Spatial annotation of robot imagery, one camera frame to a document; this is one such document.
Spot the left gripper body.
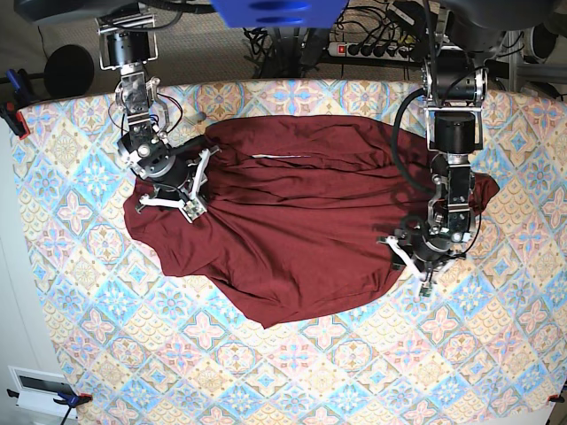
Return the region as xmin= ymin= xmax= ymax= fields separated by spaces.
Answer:
xmin=396 ymin=216 xmax=466 ymax=274

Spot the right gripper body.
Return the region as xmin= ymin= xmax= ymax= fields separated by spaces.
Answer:
xmin=119 ymin=135 xmax=206 ymax=199

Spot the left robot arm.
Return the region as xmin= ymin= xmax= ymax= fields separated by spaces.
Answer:
xmin=385 ymin=28 xmax=487 ymax=282

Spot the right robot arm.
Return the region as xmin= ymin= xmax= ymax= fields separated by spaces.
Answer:
xmin=97 ymin=4 xmax=211 ymax=205

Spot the orange black clamp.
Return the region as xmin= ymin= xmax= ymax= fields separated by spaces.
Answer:
xmin=0 ymin=102 xmax=30 ymax=140

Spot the patterned tablecloth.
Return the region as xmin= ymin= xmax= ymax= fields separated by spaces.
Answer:
xmin=11 ymin=91 xmax=566 ymax=424

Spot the orange clamp lower right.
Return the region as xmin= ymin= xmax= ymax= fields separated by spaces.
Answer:
xmin=548 ymin=394 xmax=565 ymax=404

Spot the white power strip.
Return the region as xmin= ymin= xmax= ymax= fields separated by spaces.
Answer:
xmin=327 ymin=42 xmax=411 ymax=61

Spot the round speaker top right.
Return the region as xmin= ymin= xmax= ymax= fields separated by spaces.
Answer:
xmin=522 ymin=24 xmax=558 ymax=64

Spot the blue clamp lower left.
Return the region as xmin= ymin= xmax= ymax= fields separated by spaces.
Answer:
xmin=6 ymin=390 xmax=92 ymax=424

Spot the tangle of black cables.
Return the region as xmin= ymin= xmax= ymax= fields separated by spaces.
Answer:
xmin=241 ymin=26 xmax=329 ymax=81

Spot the blue plastic mount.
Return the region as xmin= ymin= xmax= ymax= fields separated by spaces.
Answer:
xmin=211 ymin=0 xmax=347 ymax=28

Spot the blue handled clamp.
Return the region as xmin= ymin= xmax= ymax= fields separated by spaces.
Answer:
xmin=6 ymin=68 xmax=33 ymax=96

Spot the white wall box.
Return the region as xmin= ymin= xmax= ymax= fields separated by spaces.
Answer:
xmin=8 ymin=366 xmax=74 ymax=419

